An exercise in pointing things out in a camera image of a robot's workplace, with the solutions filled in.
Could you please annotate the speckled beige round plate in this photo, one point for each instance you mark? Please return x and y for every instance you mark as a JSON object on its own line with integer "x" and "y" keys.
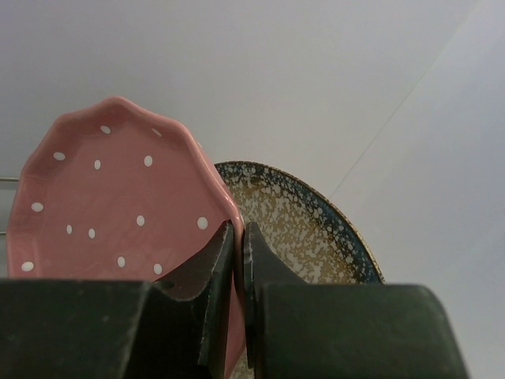
{"x": 301, "y": 226}

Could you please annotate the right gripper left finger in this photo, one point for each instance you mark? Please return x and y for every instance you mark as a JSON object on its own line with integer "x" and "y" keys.
{"x": 198, "y": 294}

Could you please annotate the grey wire dish rack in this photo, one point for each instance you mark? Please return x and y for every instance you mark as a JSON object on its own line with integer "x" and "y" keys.
{"x": 8, "y": 190}

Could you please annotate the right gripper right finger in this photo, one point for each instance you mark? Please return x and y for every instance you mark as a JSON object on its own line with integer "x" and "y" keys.
{"x": 260, "y": 266}

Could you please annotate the pink dotted scalloped plate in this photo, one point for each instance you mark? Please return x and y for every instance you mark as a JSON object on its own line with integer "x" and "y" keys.
{"x": 114, "y": 198}

